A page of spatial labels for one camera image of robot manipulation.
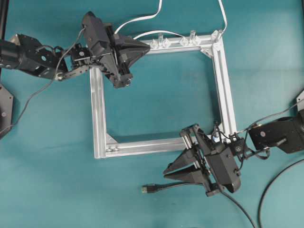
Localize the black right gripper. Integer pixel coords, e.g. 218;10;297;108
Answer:
163;124;234;196

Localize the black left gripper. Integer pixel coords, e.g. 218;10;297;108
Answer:
92;23;151;88

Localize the black USB cable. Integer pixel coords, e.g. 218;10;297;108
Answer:
141;159;304;228

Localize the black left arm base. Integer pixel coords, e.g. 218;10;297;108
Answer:
0;84;14;139

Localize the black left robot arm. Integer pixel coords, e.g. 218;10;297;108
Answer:
0;22;150;88

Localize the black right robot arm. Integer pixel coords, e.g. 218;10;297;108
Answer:
163;114;304;196

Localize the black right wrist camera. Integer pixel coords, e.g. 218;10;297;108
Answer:
205;143;241;193

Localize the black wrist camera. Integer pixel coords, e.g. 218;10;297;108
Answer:
81;11;111;56
205;143;241;193

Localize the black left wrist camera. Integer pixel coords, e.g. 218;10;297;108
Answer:
81;11;111;56

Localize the grey left camera cable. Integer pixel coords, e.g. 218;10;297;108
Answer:
0;25;87;135

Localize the grey camera cable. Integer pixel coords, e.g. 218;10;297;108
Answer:
235;96;304;133
0;25;87;135

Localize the white flat ethernet cable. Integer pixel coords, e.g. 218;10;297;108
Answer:
114;0;228;41

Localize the grey right camera cable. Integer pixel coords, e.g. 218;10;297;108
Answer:
235;96;304;133

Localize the square aluminium extrusion frame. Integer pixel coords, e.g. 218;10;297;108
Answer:
90;31;237;159

